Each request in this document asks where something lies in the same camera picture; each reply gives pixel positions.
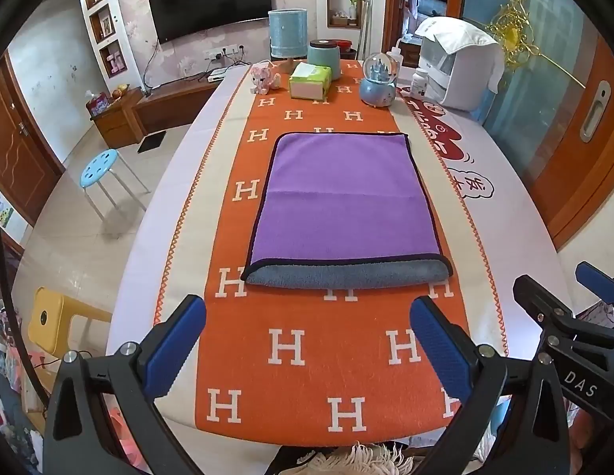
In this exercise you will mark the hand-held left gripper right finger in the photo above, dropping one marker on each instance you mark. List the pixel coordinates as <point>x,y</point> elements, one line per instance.
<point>438,347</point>

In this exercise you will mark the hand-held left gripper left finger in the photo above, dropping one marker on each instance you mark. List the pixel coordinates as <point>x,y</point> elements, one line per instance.
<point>174,351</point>

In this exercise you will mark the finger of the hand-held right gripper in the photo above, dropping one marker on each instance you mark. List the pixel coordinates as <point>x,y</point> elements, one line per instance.
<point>596,279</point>
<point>537,302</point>

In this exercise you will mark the purple and grey towel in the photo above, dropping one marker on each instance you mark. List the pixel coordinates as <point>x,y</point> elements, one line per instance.
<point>344,198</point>

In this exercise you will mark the orange patterned blanket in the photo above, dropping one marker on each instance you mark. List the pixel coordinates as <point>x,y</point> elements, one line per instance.
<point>292,346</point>

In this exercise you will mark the yellow plastic stool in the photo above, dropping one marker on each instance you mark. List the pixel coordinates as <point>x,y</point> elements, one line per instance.
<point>49,319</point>

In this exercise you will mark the glass sliding door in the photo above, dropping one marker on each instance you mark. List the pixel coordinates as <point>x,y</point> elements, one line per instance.
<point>544,109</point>

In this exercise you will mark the blue round stool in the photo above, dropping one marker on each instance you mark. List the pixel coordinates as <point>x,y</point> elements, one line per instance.
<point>99,168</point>

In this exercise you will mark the black floor mat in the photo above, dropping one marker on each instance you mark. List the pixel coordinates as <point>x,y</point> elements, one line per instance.
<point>152,142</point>

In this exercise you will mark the white water dispenser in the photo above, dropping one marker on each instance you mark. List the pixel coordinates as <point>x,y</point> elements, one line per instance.
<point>448,81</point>

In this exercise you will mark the wooden television cabinet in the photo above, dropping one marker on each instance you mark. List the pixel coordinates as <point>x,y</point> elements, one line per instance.
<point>158,106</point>

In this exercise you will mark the white pill bottle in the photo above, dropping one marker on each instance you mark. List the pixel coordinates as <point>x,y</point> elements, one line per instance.
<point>419,84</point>

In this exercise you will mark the red tissue pack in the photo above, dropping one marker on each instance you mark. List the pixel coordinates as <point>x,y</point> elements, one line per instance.
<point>99,105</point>

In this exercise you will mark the gold hanging ornament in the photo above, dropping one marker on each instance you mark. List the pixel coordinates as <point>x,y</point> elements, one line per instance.
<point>512,34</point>

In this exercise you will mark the brown wooden door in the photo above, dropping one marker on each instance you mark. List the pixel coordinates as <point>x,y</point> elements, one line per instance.
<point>17,143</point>

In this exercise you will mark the plate of fruit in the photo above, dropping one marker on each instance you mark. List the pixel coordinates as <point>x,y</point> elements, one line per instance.
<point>120,92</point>

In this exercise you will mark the blue snow globe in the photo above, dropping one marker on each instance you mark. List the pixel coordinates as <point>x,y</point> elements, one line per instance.
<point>378,86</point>

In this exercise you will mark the white appliance with cloth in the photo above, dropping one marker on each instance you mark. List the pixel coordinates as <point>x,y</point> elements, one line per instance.
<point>460,37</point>

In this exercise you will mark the white set-top box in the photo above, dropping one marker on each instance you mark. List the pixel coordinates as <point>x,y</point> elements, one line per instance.
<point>216,75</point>

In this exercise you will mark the white squeeze bottle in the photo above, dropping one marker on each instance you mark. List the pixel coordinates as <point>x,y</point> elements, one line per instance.
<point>394,59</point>

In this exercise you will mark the pink plush toy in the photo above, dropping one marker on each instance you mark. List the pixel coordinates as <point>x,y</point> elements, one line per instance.
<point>264,79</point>

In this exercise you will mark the green tissue box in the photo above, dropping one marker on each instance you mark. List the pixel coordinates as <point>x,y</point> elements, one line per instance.
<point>309,84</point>

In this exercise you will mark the teal round canister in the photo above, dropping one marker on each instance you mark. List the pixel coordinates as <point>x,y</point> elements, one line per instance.
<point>325,57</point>

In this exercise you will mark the blue shade table lamp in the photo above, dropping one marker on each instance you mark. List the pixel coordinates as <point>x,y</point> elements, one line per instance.
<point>288,32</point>

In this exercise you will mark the wall power socket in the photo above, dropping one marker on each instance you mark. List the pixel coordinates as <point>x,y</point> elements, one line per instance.
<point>225,52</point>

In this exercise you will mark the white wall shelf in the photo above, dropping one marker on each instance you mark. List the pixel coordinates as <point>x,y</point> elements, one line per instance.
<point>101,15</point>

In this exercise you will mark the black wall television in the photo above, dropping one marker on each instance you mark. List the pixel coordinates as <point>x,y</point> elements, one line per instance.
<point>208,2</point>

